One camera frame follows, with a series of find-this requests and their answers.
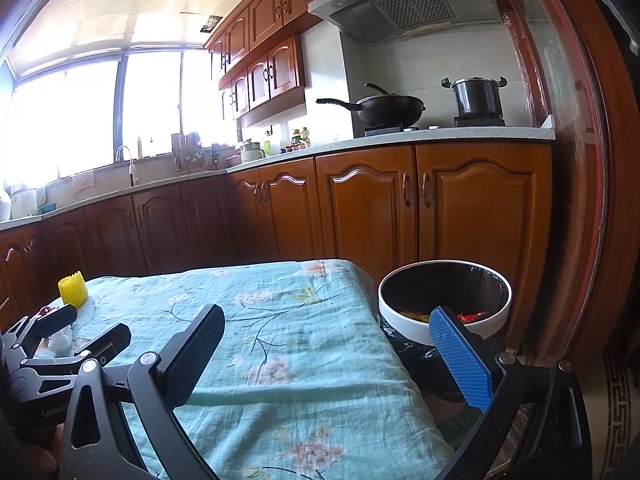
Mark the wooden base cabinets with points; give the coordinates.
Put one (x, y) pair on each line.
(360, 205)

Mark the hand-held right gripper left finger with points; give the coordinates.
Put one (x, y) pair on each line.
(195, 355)

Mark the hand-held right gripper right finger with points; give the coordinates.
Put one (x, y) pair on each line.
(460, 360)

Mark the patterned floor rug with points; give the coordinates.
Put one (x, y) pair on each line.
(622, 410)

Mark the grey kitchen countertop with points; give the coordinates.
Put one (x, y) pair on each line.
(475, 133)

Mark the black wok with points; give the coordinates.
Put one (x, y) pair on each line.
(387, 110)

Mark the pale green kettle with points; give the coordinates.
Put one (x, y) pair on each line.
(251, 152)

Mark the white bin with black liner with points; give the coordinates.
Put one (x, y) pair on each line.
(400, 321)

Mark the gas stove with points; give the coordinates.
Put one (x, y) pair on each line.
(480, 121)

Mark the white foam fruit net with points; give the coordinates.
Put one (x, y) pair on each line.
(60, 341)

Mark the condiment bottle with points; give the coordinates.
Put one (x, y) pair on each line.
(296, 138)
(305, 138)

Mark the wooden wall cabinets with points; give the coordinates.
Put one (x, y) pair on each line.
(265, 10)

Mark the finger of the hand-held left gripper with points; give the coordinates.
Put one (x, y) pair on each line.
(47, 325)
(107, 342)

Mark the kitchen window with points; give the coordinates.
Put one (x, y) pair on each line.
(90, 120)

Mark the dark steel stockpot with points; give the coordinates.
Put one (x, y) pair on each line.
(477, 97)

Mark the wooden glass door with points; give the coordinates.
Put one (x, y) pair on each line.
(575, 160)

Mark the steel range hood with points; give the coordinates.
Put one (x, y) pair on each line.
(415, 5)

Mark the white electric kettle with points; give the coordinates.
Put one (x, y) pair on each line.
(22, 205)

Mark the yellow foam fruit net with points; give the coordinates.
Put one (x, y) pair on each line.
(73, 291)

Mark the teal floral tablecloth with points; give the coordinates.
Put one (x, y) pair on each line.
(300, 340)

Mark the chrome faucet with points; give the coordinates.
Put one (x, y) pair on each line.
(131, 165)

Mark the utensil rack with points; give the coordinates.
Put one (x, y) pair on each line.
(187, 152)

